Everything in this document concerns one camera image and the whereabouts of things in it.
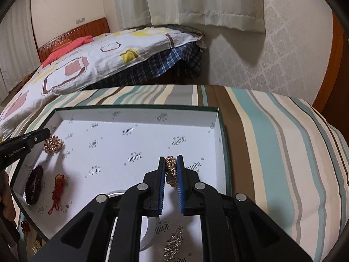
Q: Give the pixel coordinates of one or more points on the green jewelry box tray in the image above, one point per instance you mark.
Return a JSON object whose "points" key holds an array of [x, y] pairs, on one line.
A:
{"points": [[109, 149]]}

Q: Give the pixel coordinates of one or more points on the red tassel charm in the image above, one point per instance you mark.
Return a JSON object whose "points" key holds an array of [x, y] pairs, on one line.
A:
{"points": [[25, 227]]}

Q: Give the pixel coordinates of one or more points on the white window curtain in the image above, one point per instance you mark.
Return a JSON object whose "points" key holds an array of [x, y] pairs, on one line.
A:
{"points": [[243, 15]]}

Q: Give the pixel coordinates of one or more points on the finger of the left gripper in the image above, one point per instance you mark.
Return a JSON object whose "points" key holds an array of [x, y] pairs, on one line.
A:
{"points": [[34, 137]]}

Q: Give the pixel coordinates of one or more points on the red knotted cord charm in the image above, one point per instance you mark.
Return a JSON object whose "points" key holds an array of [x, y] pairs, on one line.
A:
{"points": [[60, 182]]}

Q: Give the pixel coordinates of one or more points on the wooden door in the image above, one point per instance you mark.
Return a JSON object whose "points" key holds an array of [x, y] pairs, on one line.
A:
{"points": [[333, 93]]}

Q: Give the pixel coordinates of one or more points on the white jade bangle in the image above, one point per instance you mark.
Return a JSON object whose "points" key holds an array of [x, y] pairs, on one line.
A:
{"points": [[147, 226]]}

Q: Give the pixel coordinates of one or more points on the bed with patterned quilt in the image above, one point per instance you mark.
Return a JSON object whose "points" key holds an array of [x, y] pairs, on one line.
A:
{"points": [[129, 57]]}

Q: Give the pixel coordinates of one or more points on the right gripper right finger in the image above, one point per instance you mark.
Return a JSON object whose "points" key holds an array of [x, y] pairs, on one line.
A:
{"points": [[233, 228]]}

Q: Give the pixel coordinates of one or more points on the silver rhinestone brooch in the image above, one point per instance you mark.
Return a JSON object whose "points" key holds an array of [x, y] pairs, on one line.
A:
{"points": [[173, 244]]}

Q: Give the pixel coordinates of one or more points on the wooden headboard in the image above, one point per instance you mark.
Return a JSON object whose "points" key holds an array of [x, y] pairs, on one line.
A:
{"points": [[94, 28]]}

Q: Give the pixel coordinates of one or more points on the left striped curtain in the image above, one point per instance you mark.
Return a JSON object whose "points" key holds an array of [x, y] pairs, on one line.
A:
{"points": [[19, 56]]}

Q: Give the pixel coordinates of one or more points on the person's left hand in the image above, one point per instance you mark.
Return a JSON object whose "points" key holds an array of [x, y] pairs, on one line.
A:
{"points": [[6, 198]]}

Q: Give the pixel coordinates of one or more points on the striped tablecloth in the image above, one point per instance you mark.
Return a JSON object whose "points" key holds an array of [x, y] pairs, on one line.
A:
{"points": [[284, 154]]}

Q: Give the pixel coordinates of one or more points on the wall power outlet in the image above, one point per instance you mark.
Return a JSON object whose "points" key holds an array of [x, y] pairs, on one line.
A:
{"points": [[81, 20]]}

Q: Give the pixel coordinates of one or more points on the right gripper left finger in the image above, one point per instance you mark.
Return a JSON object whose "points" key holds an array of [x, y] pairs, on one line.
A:
{"points": [[109, 228]]}

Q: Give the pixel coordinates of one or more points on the gold crystal flower brooch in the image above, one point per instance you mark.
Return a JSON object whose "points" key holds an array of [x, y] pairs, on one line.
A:
{"points": [[53, 145]]}

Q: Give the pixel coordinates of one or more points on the red pillow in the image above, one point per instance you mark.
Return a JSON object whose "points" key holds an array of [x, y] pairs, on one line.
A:
{"points": [[62, 50]]}

